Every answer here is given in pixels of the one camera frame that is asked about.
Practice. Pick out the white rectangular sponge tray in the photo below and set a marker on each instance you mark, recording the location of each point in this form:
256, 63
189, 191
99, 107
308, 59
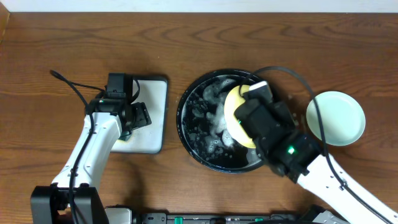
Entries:
152, 91

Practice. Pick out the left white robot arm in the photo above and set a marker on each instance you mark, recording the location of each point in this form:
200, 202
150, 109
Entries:
73, 196

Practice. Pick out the green yellow sponge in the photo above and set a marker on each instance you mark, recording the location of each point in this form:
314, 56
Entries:
125, 136

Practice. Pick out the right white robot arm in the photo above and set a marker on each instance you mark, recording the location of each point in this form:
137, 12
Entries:
293, 154

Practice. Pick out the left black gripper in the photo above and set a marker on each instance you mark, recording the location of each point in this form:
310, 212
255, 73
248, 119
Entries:
140, 115

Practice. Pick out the mint plate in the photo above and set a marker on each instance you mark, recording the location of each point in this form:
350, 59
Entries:
343, 118

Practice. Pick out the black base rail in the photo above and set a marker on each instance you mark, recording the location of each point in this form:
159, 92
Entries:
183, 218

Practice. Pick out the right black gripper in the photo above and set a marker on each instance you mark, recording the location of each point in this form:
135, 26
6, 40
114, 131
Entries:
288, 121

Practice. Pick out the black round tray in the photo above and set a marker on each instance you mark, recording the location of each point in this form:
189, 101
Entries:
202, 128

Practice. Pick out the yellow plate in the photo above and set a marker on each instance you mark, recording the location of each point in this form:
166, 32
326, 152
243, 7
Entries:
232, 102

